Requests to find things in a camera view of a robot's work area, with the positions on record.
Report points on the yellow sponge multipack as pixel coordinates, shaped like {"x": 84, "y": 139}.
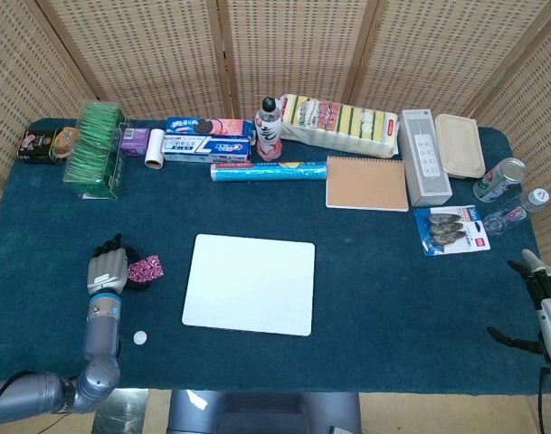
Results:
{"x": 338, "y": 126}

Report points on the blue binder clip blister pack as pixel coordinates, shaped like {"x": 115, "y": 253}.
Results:
{"x": 451, "y": 230}

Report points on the green white drink can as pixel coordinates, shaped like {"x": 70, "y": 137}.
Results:
{"x": 499, "y": 178}

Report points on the teal table cloth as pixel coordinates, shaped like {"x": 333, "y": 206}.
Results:
{"x": 370, "y": 316}

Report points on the white round pebble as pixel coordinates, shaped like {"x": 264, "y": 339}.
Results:
{"x": 140, "y": 338}

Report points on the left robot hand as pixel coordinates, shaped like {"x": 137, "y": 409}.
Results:
{"x": 105, "y": 271}

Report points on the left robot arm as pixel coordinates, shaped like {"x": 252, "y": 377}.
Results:
{"x": 101, "y": 343}

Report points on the white lint roller refill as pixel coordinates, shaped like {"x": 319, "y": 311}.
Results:
{"x": 154, "y": 149}

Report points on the black snack package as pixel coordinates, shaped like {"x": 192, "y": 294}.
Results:
{"x": 35, "y": 144}

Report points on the clear green tea box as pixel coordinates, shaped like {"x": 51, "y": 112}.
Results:
{"x": 94, "y": 153}

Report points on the magenta patterned packet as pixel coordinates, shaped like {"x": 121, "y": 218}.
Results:
{"x": 146, "y": 269}

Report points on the clear plastic water bottle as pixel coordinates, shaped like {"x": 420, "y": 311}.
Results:
{"x": 515, "y": 212}

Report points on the grey power strip box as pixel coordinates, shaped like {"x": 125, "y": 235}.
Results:
{"x": 426, "y": 158}

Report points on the orange jelly cup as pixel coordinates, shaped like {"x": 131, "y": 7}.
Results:
{"x": 66, "y": 142}

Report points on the beige lidded food container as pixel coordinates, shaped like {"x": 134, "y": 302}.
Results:
{"x": 460, "y": 144}

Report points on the pink white drink bottle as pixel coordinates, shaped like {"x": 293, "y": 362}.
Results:
{"x": 269, "y": 135}

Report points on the blue plastic wrap roll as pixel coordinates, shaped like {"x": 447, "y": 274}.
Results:
{"x": 266, "y": 172}

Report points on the blue white toothpaste box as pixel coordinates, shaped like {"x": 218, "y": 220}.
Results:
{"x": 207, "y": 149}

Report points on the blue pink cookie box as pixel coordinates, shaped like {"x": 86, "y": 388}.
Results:
{"x": 221, "y": 125}

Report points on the woven bamboo folding screen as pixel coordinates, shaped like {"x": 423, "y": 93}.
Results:
{"x": 166, "y": 54}

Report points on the small purple box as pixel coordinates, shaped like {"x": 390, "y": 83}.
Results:
{"x": 135, "y": 142}

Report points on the white rectangular board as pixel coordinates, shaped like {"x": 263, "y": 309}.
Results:
{"x": 250, "y": 285}

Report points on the grey robot torso base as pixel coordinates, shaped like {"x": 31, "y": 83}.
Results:
{"x": 266, "y": 413}

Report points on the kraft spiral notebook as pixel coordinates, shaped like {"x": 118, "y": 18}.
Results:
{"x": 367, "y": 183}

